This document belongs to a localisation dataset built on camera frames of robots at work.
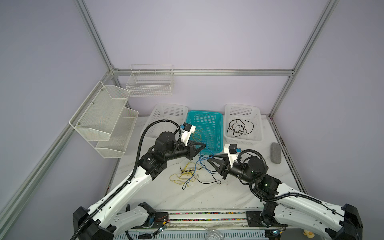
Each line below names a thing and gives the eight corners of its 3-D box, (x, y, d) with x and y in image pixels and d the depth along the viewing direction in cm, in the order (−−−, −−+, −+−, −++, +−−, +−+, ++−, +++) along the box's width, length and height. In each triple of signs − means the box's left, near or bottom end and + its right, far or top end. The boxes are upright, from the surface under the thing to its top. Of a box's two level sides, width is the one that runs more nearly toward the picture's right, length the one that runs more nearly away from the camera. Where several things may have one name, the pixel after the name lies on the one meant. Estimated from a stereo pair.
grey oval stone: (270, 161, 97) (272, 159, 94) (270, 144, 106) (272, 141, 103) (279, 164, 96) (281, 161, 93) (278, 146, 105) (280, 143, 102)
